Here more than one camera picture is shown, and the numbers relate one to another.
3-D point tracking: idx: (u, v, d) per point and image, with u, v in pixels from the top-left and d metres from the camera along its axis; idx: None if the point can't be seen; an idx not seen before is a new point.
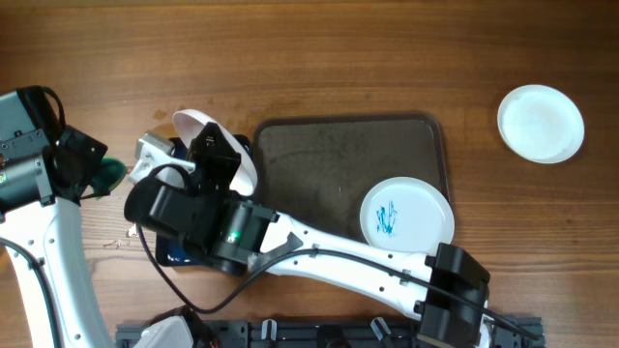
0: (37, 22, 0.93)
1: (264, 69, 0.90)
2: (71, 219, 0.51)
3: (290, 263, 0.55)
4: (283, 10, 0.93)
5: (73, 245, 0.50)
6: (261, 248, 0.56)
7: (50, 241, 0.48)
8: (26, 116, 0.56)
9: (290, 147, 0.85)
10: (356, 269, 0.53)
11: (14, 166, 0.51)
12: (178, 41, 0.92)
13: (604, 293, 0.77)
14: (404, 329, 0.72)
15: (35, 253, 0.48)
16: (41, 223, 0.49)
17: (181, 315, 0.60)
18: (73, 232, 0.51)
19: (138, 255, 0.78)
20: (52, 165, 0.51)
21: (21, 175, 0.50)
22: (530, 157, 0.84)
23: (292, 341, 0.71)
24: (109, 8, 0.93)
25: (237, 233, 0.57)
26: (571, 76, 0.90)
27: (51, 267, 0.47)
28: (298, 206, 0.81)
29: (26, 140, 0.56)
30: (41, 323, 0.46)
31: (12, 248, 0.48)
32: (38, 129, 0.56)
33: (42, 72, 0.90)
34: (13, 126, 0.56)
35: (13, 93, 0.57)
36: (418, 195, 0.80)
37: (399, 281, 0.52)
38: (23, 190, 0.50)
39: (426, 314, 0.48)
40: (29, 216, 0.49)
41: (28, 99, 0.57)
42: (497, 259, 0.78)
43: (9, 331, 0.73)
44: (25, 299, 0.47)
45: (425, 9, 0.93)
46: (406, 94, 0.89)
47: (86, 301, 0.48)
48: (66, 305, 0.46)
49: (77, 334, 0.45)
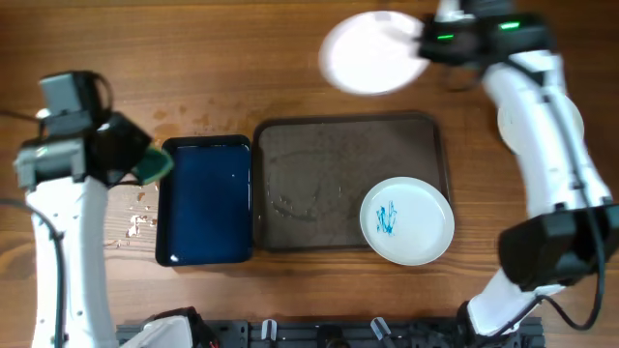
0: (38, 22, 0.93)
1: (264, 68, 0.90)
2: (99, 200, 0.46)
3: (519, 85, 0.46)
4: (283, 10, 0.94)
5: (98, 223, 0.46)
6: (514, 56, 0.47)
7: (73, 216, 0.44)
8: (75, 98, 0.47)
9: (290, 147, 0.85)
10: (548, 135, 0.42)
11: (51, 148, 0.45)
12: (178, 41, 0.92)
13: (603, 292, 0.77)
14: (403, 329, 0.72)
15: (56, 225, 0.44)
16: (70, 197, 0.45)
17: (187, 315, 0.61)
18: (100, 211, 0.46)
19: (138, 255, 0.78)
20: (92, 152, 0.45)
21: (60, 159, 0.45)
22: None
23: (293, 341, 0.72)
24: (109, 8, 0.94)
25: (518, 23, 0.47)
26: (570, 76, 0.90)
27: (70, 242, 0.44)
28: (299, 205, 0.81)
29: (69, 123, 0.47)
30: (49, 297, 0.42)
31: (36, 217, 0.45)
32: (86, 111, 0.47)
33: (41, 72, 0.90)
34: (61, 103, 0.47)
35: (65, 73, 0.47)
36: (418, 195, 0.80)
37: (568, 184, 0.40)
38: (57, 171, 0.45)
39: (557, 214, 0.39)
40: (60, 189, 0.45)
41: (81, 81, 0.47)
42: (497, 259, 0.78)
43: (9, 332, 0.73)
44: (41, 269, 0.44)
45: (424, 9, 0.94)
46: (406, 93, 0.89)
47: (97, 283, 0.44)
48: (75, 282, 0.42)
49: (80, 311, 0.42)
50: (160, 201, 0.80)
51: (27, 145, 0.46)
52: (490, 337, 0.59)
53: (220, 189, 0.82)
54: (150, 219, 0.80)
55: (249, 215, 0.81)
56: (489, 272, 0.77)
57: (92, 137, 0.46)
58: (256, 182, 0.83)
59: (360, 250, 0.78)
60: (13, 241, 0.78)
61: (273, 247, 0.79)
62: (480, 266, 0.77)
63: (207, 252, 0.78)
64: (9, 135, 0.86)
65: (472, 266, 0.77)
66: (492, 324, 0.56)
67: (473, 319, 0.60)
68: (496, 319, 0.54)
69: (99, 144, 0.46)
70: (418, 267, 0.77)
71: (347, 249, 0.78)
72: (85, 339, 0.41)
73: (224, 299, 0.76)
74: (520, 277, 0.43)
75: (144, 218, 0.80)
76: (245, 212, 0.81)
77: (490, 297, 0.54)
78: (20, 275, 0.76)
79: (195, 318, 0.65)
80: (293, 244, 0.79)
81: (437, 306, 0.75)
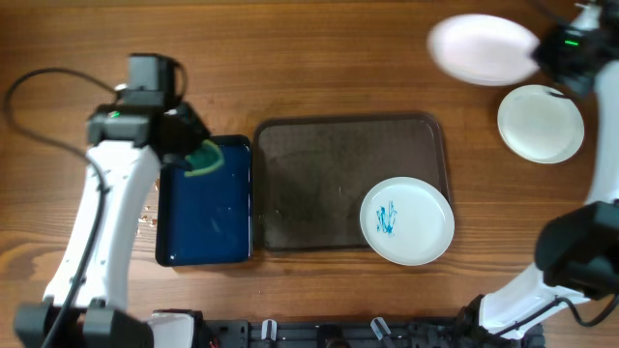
0: (38, 22, 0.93)
1: (264, 68, 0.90)
2: (147, 171, 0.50)
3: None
4: (283, 10, 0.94)
5: (139, 190, 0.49)
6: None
7: (123, 176, 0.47)
8: (156, 76, 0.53)
9: (291, 147, 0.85)
10: None
11: (122, 114, 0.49)
12: (178, 41, 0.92)
13: None
14: (403, 329, 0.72)
15: (107, 180, 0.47)
16: (126, 159, 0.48)
17: (192, 318, 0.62)
18: (143, 182, 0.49)
19: (138, 255, 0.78)
20: (159, 126, 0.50)
21: (128, 126, 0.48)
22: (530, 157, 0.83)
23: (292, 341, 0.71)
24: (109, 8, 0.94)
25: None
26: None
27: (114, 198, 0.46)
28: (299, 205, 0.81)
29: (144, 97, 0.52)
30: (81, 240, 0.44)
31: (91, 167, 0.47)
32: (161, 91, 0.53)
33: (42, 72, 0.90)
34: (141, 79, 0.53)
35: (151, 57, 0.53)
36: (419, 195, 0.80)
37: None
38: (121, 136, 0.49)
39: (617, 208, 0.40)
40: (120, 149, 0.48)
41: (163, 66, 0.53)
42: (497, 259, 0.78)
43: (9, 332, 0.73)
44: (80, 214, 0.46)
45: (424, 10, 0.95)
46: (406, 94, 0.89)
47: (125, 243, 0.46)
48: (106, 236, 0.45)
49: (103, 261, 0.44)
50: (160, 201, 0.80)
51: (100, 109, 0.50)
52: (491, 333, 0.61)
53: (219, 189, 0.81)
54: (150, 219, 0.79)
55: (249, 215, 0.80)
56: (489, 272, 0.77)
57: (161, 115, 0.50)
58: (255, 183, 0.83)
59: (360, 250, 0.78)
60: (14, 241, 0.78)
61: (272, 247, 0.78)
62: (480, 266, 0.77)
63: (207, 251, 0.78)
64: (9, 135, 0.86)
65: (472, 267, 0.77)
66: (497, 319, 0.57)
67: (479, 310, 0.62)
68: (503, 315, 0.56)
69: (164, 123, 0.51)
70: (418, 267, 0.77)
71: (347, 249, 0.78)
72: (100, 289, 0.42)
73: (224, 299, 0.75)
74: (547, 268, 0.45)
75: (144, 219, 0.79)
76: (245, 212, 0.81)
77: (505, 293, 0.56)
78: (20, 275, 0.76)
79: (200, 321, 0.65)
80: (293, 244, 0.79)
81: (437, 306, 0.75)
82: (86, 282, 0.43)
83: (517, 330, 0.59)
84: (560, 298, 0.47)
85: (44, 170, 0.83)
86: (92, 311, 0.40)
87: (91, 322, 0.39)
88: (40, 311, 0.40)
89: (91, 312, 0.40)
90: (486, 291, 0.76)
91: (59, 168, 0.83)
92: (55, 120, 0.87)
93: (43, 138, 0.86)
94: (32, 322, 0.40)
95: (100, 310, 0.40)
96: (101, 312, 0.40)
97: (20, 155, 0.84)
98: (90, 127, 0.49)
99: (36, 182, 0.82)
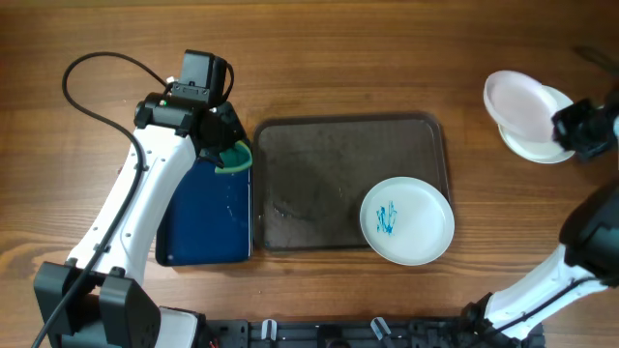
0: (38, 22, 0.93)
1: (264, 68, 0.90)
2: (184, 159, 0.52)
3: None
4: (283, 10, 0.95)
5: (171, 175, 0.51)
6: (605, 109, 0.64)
7: (161, 158, 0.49)
8: (206, 73, 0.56)
9: (292, 146, 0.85)
10: None
11: (170, 105, 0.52)
12: (178, 41, 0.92)
13: (603, 293, 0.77)
14: (404, 329, 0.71)
15: (146, 159, 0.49)
16: (167, 143, 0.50)
17: (197, 316, 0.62)
18: (177, 169, 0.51)
19: None
20: (200, 121, 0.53)
21: (172, 116, 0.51)
22: (527, 155, 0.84)
23: (293, 341, 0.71)
24: (110, 9, 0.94)
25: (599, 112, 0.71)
26: (571, 75, 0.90)
27: (150, 179, 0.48)
28: (299, 203, 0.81)
29: (192, 91, 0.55)
30: (111, 213, 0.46)
31: (132, 146, 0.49)
32: (208, 88, 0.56)
33: (42, 72, 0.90)
34: (191, 74, 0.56)
35: (204, 55, 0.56)
36: (419, 194, 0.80)
37: None
38: (168, 123, 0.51)
39: None
40: (162, 133, 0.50)
41: (215, 66, 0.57)
42: (497, 259, 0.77)
43: (9, 331, 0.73)
44: (115, 187, 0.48)
45: (424, 10, 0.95)
46: (406, 93, 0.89)
47: (149, 222, 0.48)
48: (136, 213, 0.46)
49: (129, 234, 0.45)
50: None
51: (150, 97, 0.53)
52: (496, 328, 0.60)
53: (221, 188, 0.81)
54: None
55: (249, 215, 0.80)
56: (489, 272, 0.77)
57: (204, 110, 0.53)
58: (256, 182, 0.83)
59: (360, 250, 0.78)
60: (14, 240, 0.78)
61: (272, 247, 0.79)
62: (480, 266, 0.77)
63: (206, 251, 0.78)
64: (9, 135, 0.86)
65: (472, 266, 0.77)
66: (503, 310, 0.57)
67: (486, 303, 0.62)
68: (513, 306, 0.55)
69: (206, 118, 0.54)
70: (418, 267, 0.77)
71: (347, 249, 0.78)
72: (122, 260, 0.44)
73: (224, 299, 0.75)
74: (568, 246, 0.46)
75: None
76: (245, 212, 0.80)
77: (519, 283, 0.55)
78: (20, 274, 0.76)
79: (203, 324, 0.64)
80: (293, 244, 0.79)
81: (437, 306, 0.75)
82: (109, 251, 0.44)
83: (525, 327, 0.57)
84: (576, 281, 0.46)
85: (44, 170, 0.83)
86: (111, 279, 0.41)
87: (106, 291, 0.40)
88: (62, 272, 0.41)
89: (110, 280, 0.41)
90: (486, 290, 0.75)
91: (60, 168, 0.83)
92: (55, 120, 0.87)
93: (43, 138, 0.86)
94: (52, 281, 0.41)
95: (119, 279, 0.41)
96: (120, 281, 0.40)
97: (20, 155, 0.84)
98: (138, 112, 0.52)
99: (37, 182, 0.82)
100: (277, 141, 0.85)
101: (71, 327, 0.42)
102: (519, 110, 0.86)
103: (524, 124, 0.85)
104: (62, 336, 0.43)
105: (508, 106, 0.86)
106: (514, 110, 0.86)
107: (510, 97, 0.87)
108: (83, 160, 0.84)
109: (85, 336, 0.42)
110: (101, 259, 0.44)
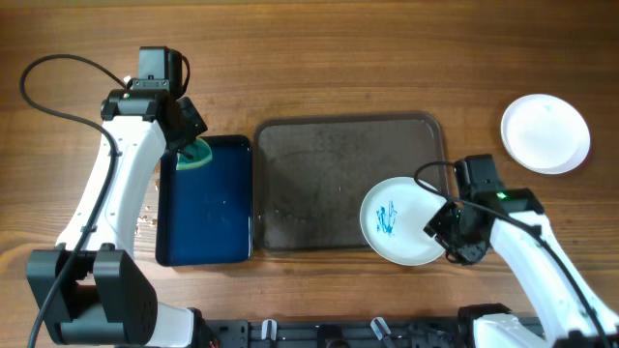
0: (39, 22, 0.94)
1: (264, 68, 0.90)
2: (155, 144, 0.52)
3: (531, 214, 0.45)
4: (283, 9, 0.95)
5: (146, 160, 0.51)
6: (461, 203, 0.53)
7: (132, 143, 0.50)
8: (163, 66, 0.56)
9: (290, 147, 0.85)
10: (545, 265, 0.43)
11: (133, 97, 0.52)
12: (178, 41, 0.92)
13: (604, 294, 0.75)
14: (402, 329, 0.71)
15: (118, 146, 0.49)
16: (136, 129, 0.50)
17: (193, 314, 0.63)
18: (151, 152, 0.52)
19: (138, 256, 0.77)
20: (164, 107, 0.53)
21: (136, 106, 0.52)
22: (537, 165, 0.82)
23: (292, 341, 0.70)
24: (109, 8, 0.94)
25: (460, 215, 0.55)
26: (569, 76, 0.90)
27: (125, 163, 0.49)
28: (299, 204, 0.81)
29: (153, 84, 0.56)
30: (93, 196, 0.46)
31: (104, 136, 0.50)
32: (167, 79, 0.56)
33: (42, 72, 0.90)
34: (149, 69, 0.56)
35: (160, 48, 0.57)
36: (411, 187, 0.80)
37: (577, 314, 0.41)
38: (134, 112, 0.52)
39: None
40: (131, 122, 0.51)
41: (169, 58, 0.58)
42: (497, 259, 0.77)
43: (9, 332, 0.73)
44: (91, 175, 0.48)
45: (424, 10, 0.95)
46: (406, 93, 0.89)
47: (132, 204, 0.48)
48: (116, 193, 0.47)
49: (112, 213, 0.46)
50: (160, 200, 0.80)
51: (112, 92, 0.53)
52: None
53: (215, 187, 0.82)
54: (150, 219, 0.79)
55: (248, 214, 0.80)
56: (489, 272, 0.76)
57: (167, 98, 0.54)
58: (256, 183, 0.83)
59: (360, 250, 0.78)
60: (13, 240, 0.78)
61: (272, 247, 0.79)
62: (480, 267, 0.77)
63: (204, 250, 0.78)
64: (9, 134, 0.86)
65: (472, 266, 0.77)
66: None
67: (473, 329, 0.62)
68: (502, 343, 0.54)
69: (170, 106, 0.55)
70: (418, 267, 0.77)
71: (347, 249, 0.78)
72: (109, 237, 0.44)
73: (223, 299, 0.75)
74: None
75: (144, 218, 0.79)
76: (244, 210, 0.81)
77: (513, 333, 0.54)
78: (20, 274, 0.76)
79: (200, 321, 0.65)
80: (293, 244, 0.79)
81: (437, 306, 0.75)
82: (97, 231, 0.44)
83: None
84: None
85: (44, 169, 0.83)
86: (103, 254, 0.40)
87: (100, 265, 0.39)
88: (53, 256, 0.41)
89: (102, 255, 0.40)
90: (486, 291, 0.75)
91: (60, 167, 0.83)
92: (55, 120, 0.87)
93: (44, 138, 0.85)
94: (43, 267, 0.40)
95: (110, 253, 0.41)
96: (112, 255, 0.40)
97: (20, 155, 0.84)
98: (103, 107, 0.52)
99: (36, 182, 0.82)
100: (276, 141, 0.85)
101: (70, 313, 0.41)
102: (530, 135, 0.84)
103: (534, 145, 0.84)
104: (62, 326, 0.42)
105: (530, 125, 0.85)
106: (534, 130, 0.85)
107: (521, 125, 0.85)
108: (82, 160, 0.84)
109: (86, 324, 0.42)
110: (89, 240, 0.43)
